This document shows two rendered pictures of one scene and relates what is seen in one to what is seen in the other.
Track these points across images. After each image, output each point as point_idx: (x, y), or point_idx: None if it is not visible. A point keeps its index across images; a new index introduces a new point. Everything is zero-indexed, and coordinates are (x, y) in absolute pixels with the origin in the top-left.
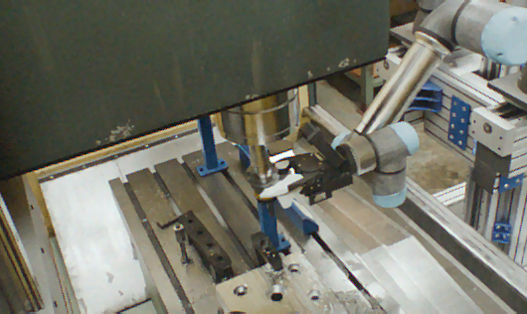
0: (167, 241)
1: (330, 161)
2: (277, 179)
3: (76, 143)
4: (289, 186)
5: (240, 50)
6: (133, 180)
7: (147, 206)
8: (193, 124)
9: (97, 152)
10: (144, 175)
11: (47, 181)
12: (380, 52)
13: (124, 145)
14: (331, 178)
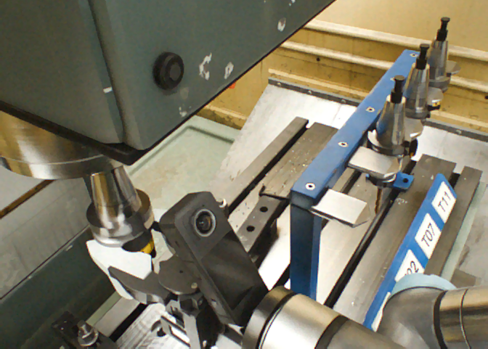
0: (244, 210)
1: (207, 300)
2: (118, 242)
3: None
4: (110, 271)
5: None
6: (311, 131)
7: (284, 164)
8: (448, 120)
9: (328, 85)
10: (326, 134)
11: (274, 85)
12: (70, 111)
13: (357, 95)
14: (224, 329)
